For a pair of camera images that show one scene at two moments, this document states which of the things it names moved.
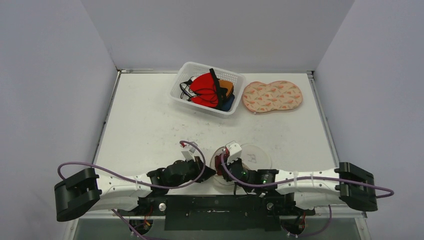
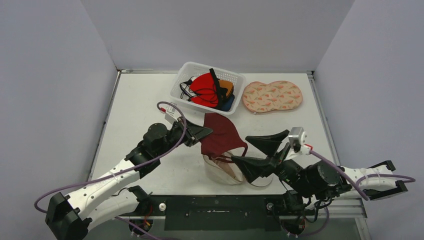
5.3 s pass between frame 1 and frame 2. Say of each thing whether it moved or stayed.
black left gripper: moved
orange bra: stayed
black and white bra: stayed
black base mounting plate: stayed
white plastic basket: stayed
